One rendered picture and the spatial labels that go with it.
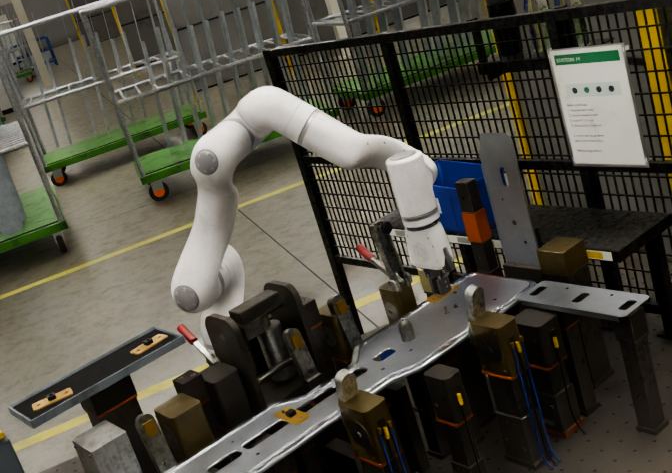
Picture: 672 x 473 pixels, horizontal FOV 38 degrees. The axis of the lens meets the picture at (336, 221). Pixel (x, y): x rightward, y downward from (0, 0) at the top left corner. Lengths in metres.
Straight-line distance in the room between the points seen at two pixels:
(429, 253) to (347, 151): 0.29
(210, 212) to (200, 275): 0.17
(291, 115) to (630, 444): 1.01
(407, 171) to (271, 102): 0.34
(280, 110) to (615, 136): 0.83
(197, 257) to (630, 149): 1.08
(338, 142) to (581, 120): 0.68
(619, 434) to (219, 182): 1.04
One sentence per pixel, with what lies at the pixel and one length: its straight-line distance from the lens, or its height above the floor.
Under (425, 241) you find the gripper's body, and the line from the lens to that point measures 2.13.
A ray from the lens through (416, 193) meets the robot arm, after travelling 2.09.
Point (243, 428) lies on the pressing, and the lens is 2.04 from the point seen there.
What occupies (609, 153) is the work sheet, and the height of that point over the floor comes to 1.18.
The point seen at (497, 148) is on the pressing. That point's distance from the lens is 2.30.
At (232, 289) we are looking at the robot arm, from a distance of 2.51.
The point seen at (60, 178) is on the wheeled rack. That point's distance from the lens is 11.19.
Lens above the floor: 1.91
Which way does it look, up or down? 17 degrees down
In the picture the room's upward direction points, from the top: 17 degrees counter-clockwise
